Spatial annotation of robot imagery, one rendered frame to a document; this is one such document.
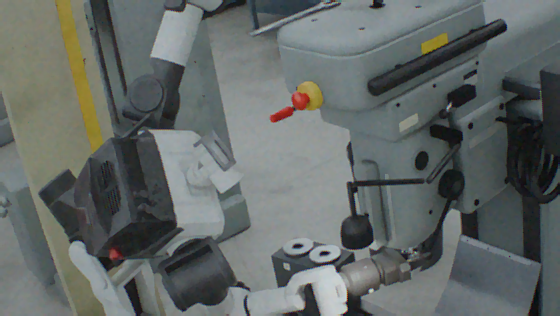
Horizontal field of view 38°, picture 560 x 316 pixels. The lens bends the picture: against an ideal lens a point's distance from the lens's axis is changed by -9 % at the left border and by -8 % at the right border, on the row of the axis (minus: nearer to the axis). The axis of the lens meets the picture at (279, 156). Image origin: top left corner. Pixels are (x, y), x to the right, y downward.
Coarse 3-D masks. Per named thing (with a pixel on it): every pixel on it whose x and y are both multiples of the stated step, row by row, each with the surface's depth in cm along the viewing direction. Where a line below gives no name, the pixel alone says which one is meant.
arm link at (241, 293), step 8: (232, 288) 217; (240, 288) 218; (248, 288) 222; (280, 288) 214; (240, 296) 217; (248, 296) 217; (256, 296) 215; (264, 296) 214; (272, 296) 213; (280, 296) 212; (240, 304) 216; (248, 304) 215; (256, 304) 214; (264, 304) 214; (272, 304) 213; (280, 304) 212; (232, 312) 214; (240, 312) 215; (248, 312) 216; (256, 312) 215; (264, 312) 214; (272, 312) 214; (280, 312) 214
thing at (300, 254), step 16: (304, 240) 260; (272, 256) 258; (288, 256) 256; (304, 256) 255; (320, 256) 252; (336, 256) 249; (352, 256) 252; (288, 272) 256; (336, 272) 247; (304, 288) 255; (352, 304) 256
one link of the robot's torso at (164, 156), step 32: (96, 160) 192; (128, 160) 188; (160, 160) 194; (192, 160) 201; (96, 192) 192; (128, 192) 184; (160, 192) 190; (192, 192) 196; (96, 224) 195; (128, 224) 183; (160, 224) 189; (192, 224) 193; (224, 224) 200; (96, 256) 199; (128, 256) 202; (160, 256) 212
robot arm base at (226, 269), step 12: (204, 240) 195; (180, 252) 194; (192, 252) 193; (204, 252) 195; (216, 252) 191; (168, 264) 192; (180, 264) 194; (228, 264) 190; (228, 276) 190; (168, 288) 188; (180, 300) 188
